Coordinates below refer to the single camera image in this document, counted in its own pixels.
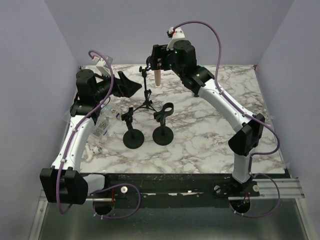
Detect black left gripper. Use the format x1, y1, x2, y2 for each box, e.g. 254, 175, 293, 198
93, 69, 142, 102

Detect pink microphone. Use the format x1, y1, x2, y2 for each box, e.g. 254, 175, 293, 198
153, 69, 162, 87

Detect black tripod microphone stand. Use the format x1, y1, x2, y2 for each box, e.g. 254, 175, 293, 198
133, 56, 157, 113

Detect black round-base stand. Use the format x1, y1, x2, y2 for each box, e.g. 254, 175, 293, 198
121, 107, 145, 149
152, 102, 174, 146

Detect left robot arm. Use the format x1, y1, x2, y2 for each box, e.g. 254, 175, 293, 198
39, 69, 142, 205

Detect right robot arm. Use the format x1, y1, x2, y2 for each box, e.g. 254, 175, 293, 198
148, 40, 265, 196

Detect clear plastic bag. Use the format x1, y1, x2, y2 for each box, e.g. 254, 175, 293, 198
90, 103, 121, 139

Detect small white plastic parts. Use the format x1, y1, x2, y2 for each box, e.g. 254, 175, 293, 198
85, 144, 109, 163

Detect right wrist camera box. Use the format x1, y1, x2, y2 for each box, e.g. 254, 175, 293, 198
166, 27, 186, 51

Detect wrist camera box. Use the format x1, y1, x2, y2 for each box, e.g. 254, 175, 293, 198
166, 27, 186, 51
92, 54, 111, 77

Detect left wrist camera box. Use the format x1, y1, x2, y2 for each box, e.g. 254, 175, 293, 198
92, 54, 111, 77

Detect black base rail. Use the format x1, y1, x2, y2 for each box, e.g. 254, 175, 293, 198
87, 173, 260, 209

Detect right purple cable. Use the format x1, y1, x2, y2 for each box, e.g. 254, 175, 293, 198
166, 21, 282, 218

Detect aluminium frame rail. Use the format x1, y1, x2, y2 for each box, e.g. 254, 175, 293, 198
251, 178, 305, 199

